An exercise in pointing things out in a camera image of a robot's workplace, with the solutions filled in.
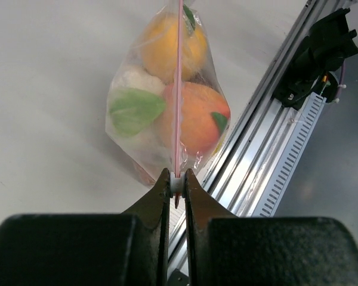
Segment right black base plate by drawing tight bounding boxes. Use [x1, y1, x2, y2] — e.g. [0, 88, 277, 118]
[273, 8, 358, 110]

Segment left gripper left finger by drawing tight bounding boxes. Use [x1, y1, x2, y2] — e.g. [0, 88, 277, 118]
[0, 169, 170, 285]

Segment white slotted cable duct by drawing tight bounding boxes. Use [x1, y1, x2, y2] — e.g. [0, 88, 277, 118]
[252, 93, 326, 217]

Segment clear zip top bag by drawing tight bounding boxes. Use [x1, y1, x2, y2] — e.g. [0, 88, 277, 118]
[115, 1, 230, 185]

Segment white green toy cabbage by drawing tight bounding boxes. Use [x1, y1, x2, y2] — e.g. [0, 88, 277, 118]
[106, 65, 170, 167]

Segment aluminium mounting rail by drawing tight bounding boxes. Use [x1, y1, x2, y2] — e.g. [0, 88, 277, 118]
[168, 1, 350, 285]

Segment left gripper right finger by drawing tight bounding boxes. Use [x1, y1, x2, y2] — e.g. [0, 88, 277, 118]
[183, 170, 358, 285]

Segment pink orange toy peach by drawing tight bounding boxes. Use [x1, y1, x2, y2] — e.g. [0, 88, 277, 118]
[180, 82, 230, 157]

